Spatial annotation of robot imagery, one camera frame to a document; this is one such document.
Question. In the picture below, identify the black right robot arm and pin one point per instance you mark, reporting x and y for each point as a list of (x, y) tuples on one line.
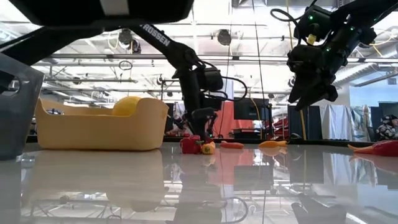
[(357, 12)]

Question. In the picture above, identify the long ceiling light bar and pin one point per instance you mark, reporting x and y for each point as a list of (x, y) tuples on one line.
[(248, 58)]

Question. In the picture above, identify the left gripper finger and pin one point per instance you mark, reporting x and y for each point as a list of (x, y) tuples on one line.
[(199, 124), (212, 123)]

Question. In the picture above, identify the small yellow tag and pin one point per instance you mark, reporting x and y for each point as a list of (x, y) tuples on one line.
[(311, 39)]

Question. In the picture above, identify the white and orange column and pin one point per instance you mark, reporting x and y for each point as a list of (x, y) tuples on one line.
[(228, 121)]

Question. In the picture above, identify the grey plastic basket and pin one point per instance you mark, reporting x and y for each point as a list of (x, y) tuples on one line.
[(15, 118)]

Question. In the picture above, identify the yellow lemon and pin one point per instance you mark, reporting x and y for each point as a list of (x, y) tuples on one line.
[(126, 105)]

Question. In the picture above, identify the yellow plastic basket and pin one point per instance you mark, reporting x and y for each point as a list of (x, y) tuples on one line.
[(99, 130)]

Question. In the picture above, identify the black partition panel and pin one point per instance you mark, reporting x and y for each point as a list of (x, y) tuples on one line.
[(311, 124)]

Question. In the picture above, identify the yellow-orange mini pepper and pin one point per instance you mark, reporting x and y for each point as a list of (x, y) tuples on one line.
[(208, 149)]

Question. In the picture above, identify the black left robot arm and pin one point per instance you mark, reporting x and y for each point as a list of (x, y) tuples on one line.
[(93, 9)]

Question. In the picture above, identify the black monitor screen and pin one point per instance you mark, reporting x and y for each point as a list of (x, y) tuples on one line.
[(248, 107)]

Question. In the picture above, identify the person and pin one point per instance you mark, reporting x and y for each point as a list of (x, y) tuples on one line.
[(387, 126)]

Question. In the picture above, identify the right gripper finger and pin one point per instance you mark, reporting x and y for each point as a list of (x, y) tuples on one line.
[(314, 95), (299, 88)]

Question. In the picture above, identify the white hanging cloth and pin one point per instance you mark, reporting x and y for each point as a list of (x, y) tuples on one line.
[(334, 121)]

